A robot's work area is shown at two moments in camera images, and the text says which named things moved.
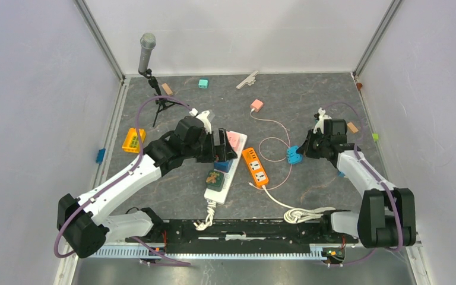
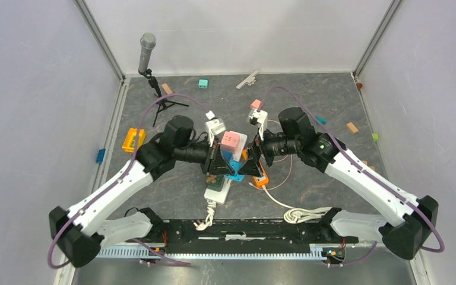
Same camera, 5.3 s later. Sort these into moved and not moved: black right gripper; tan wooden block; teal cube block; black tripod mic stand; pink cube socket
Moved: black right gripper
Not moved: teal cube block; pink cube socket; tan wooden block; black tripod mic stand
